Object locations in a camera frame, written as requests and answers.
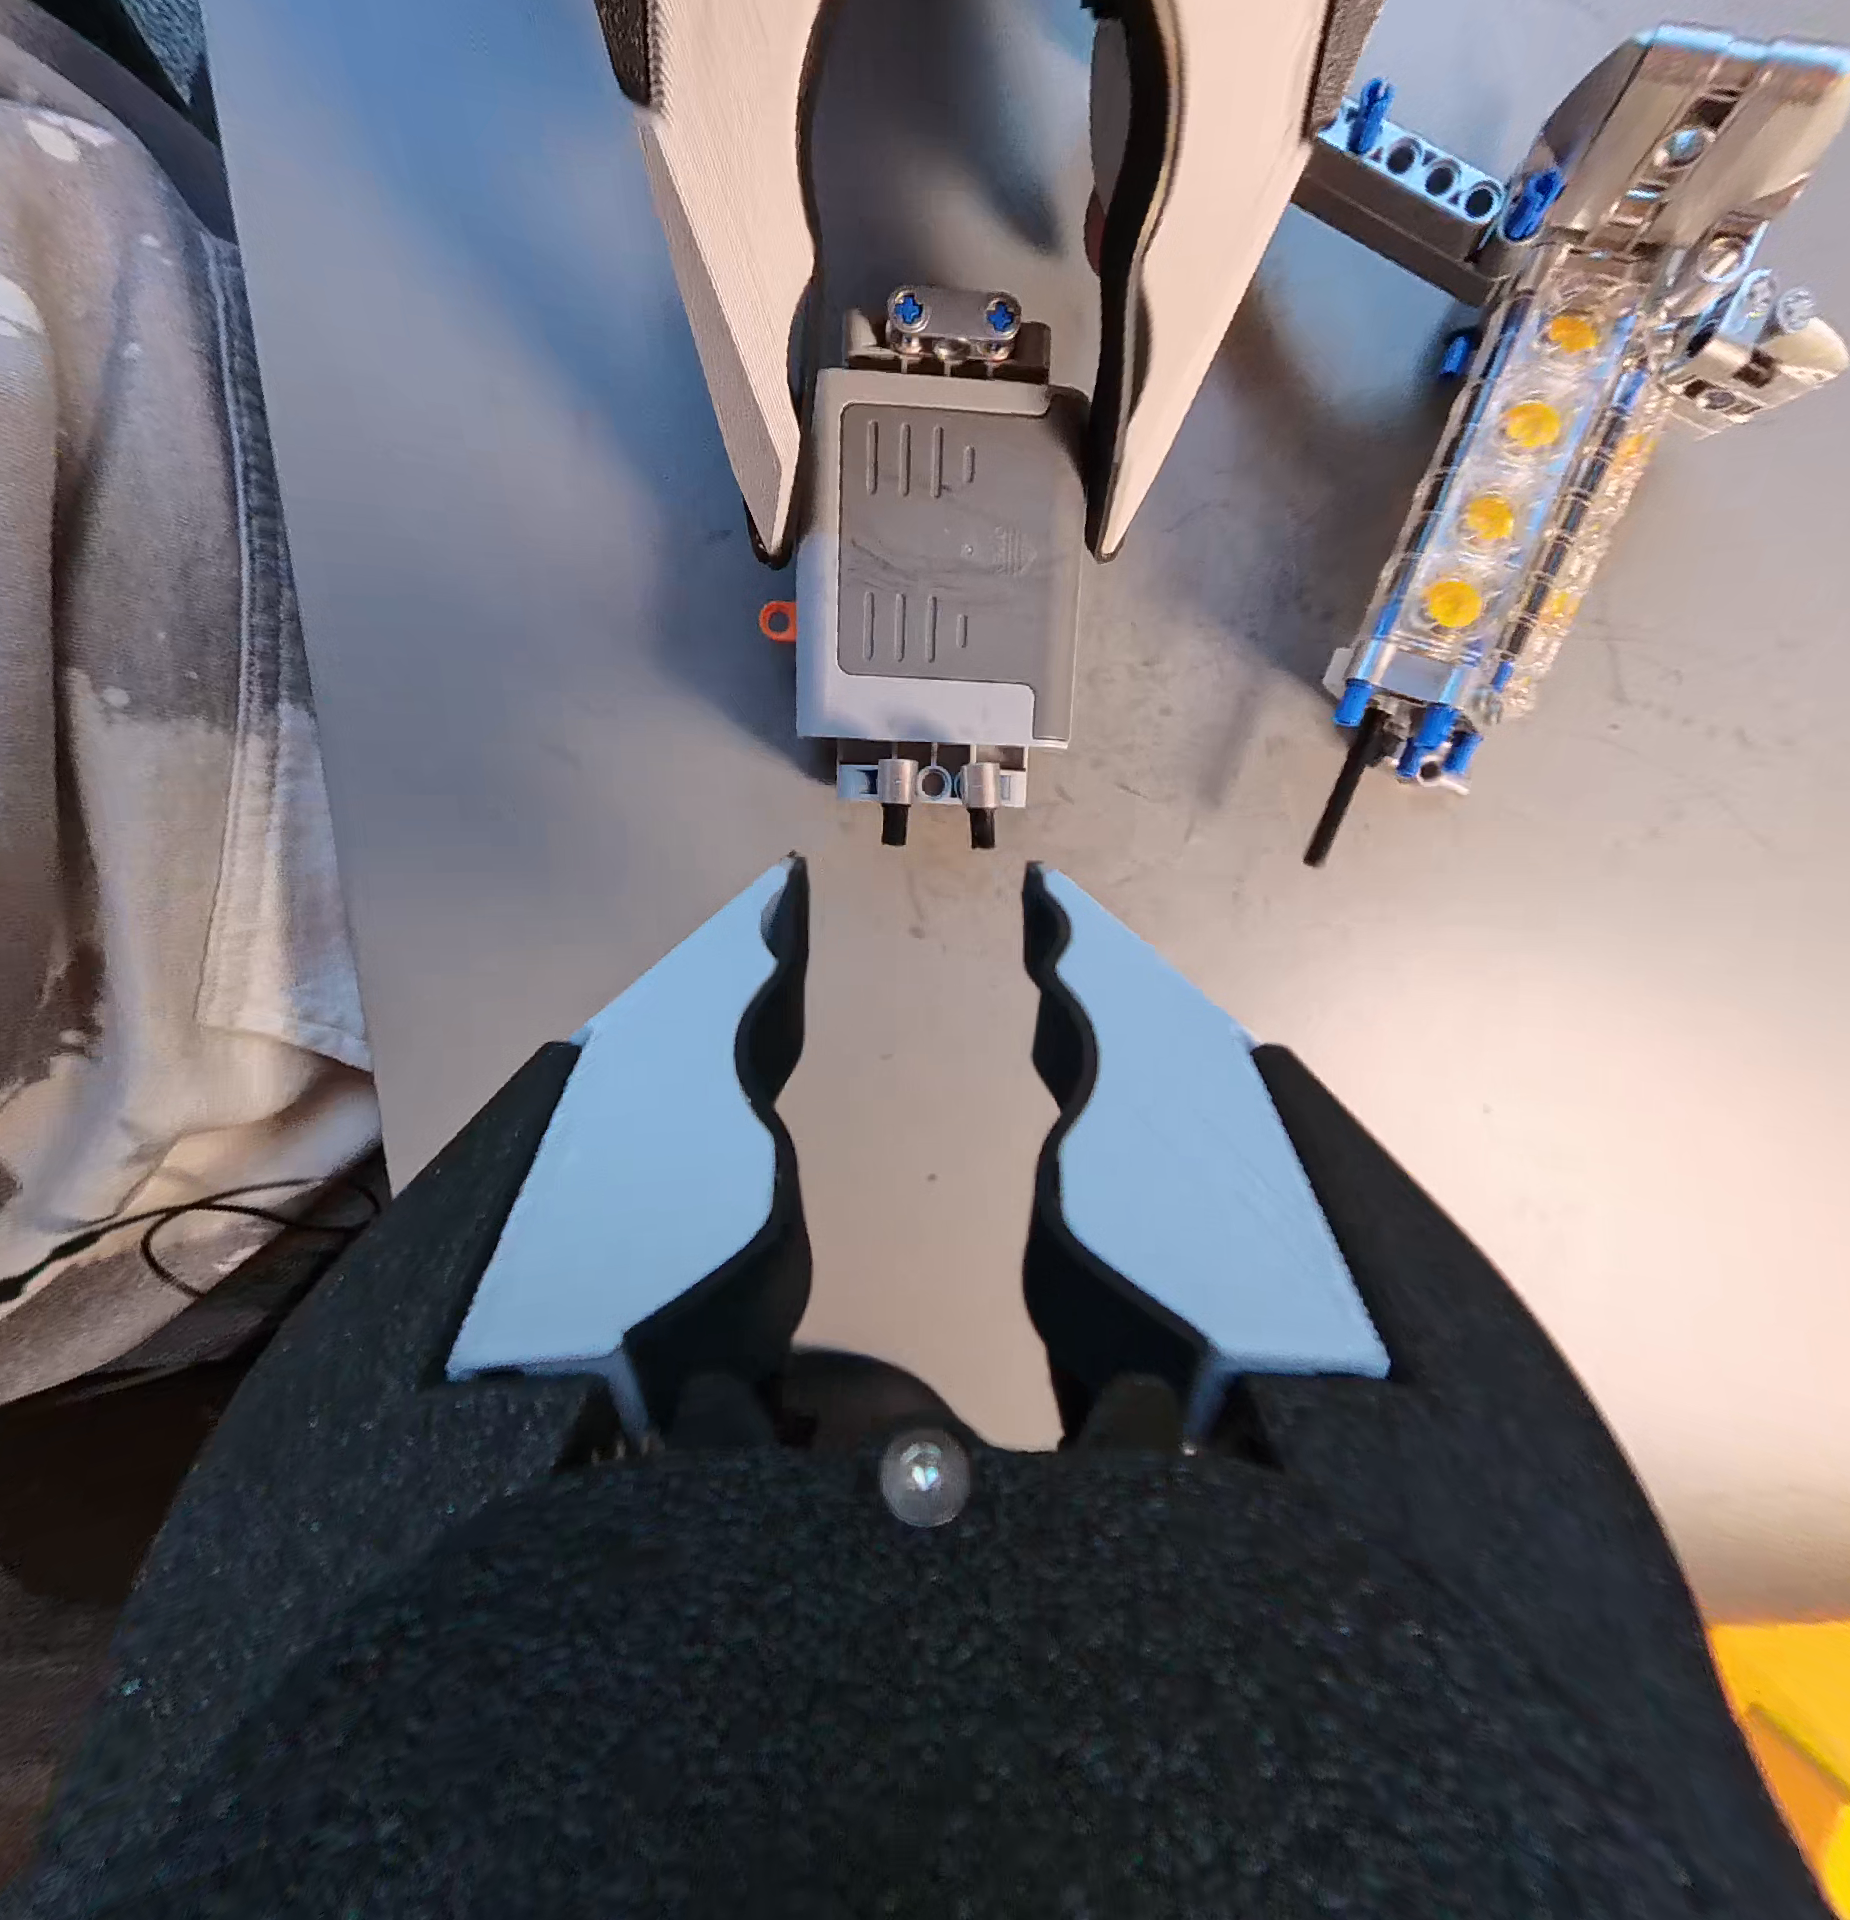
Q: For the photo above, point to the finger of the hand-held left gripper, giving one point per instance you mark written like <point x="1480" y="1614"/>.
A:
<point x="733" y="182"/>
<point x="1225" y="182"/>

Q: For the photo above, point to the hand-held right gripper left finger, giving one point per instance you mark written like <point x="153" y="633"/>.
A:
<point x="626" y="1200"/>

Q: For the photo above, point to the black office chair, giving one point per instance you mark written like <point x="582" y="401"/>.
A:
<point x="130" y="39"/>

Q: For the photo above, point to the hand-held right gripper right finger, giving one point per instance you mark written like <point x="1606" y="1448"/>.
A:
<point x="1213" y="1200"/>

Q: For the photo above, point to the toy engine model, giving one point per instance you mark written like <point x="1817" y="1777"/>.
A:
<point x="1527" y="453"/>

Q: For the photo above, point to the yellow plastic bin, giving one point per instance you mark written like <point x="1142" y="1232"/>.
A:
<point x="1811" y="1771"/>

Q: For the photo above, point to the black long connector pin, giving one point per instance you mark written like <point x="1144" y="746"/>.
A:
<point x="986" y="812"/>

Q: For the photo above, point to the grey battery box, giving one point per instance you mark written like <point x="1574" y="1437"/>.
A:
<point x="942" y="556"/>

